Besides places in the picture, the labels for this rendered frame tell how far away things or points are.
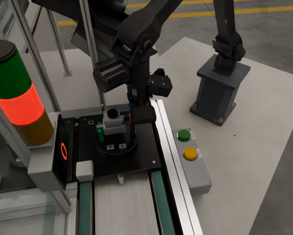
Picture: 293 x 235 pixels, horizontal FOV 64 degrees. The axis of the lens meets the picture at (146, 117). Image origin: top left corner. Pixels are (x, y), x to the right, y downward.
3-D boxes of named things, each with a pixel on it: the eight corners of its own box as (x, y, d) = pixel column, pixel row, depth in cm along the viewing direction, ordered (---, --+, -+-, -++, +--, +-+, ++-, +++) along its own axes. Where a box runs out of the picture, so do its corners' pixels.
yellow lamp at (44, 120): (55, 120, 40) (46, 100, 37) (52, 143, 37) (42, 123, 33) (25, 124, 40) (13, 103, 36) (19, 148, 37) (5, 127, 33)
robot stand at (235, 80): (235, 106, 100) (251, 66, 85) (221, 127, 92) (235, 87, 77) (205, 92, 105) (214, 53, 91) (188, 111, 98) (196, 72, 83)
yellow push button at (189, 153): (194, 149, 73) (194, 145, 72) (197, 160, 71) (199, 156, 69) (181, 151, 73) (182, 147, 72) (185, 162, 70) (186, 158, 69)
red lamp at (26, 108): (46, 99, 37) (35, 74, 33) (41, 123, 33) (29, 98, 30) (12, 103, 36) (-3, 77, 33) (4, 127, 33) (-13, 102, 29)
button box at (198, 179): (188, 137, 83) (191, 126, 79) (208, 193, 69) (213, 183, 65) (169, 140, 82) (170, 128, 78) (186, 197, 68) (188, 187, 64)
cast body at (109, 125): (124, 121, 72) (123, 105, 66) (126, 132, 69) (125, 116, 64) (97, 125, 71) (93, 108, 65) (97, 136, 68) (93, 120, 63)
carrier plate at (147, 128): (147, 112, 85) (148, 107, 83) (161, 170, 69) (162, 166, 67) (80, 120, 82) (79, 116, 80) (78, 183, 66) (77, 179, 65)
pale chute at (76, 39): (136, 69, 96) (144, 63, 93) (135, 91, 87) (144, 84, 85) (78, 22, 81) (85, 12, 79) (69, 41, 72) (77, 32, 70)
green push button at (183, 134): (187, 132, 78) (188, 128, 77) (191, 141, 75) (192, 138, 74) (176, 134, 78) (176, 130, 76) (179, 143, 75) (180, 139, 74)
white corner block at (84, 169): (94, 166, 70) (92, 159, 67) (94, 180, 67) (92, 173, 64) (78, 169, 69) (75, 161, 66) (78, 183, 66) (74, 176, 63)
